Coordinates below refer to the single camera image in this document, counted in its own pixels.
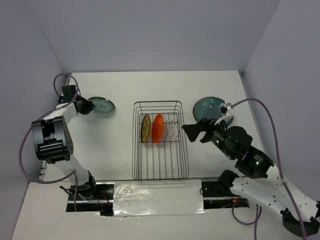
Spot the silver foil tape sheet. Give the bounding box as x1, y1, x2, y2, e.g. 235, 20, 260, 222
113, 179, 206, 217

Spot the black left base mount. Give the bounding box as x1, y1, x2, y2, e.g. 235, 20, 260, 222
66, 182, 115, 217

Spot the grey plate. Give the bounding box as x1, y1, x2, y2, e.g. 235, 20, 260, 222
192, 96, 226, 123

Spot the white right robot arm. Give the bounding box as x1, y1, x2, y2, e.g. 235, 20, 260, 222
182, 118, 320, 237

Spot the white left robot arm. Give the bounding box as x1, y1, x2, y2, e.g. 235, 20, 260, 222
31, 85, 98, 200

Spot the yellow patterned plate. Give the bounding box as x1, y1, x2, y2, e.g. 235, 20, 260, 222
140, 114, 152, 143

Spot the grey wire dish rack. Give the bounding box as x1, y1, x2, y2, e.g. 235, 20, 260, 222
132, 100, 190, 181

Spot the orange plate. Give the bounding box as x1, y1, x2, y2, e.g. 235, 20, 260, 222
151, 114, 165, 143

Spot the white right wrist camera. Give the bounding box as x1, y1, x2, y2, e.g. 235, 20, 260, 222
214, 102, 235, 126

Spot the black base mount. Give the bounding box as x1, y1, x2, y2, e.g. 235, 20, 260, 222
199, 181, 249, 210
66, 182, 115, 217

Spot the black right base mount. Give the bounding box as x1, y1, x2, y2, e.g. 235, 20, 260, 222
199, 181, 249, 210

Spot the dark speckled plate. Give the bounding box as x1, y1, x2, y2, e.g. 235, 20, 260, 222
88, 96, 116, 114

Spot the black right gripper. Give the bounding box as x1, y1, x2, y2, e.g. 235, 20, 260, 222
180, 114, 235, 159

